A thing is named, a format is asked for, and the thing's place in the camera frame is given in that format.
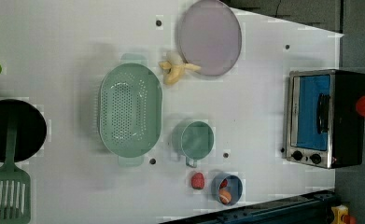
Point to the silver black toaster oven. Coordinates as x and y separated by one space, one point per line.
324 128

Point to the green mug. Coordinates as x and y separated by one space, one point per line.
194 140

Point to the peeled banana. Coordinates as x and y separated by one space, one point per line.
176 67

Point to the green oval colander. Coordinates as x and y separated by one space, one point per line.
129 112

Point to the red strawberry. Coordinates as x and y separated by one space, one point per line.
197 181

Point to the grey round plate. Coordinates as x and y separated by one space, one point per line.
210 36

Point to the blue cup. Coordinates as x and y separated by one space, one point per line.
232 183

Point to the green slotted spatula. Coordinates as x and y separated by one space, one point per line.
14 182

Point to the blue metal frame rail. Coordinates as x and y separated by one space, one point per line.
310 208

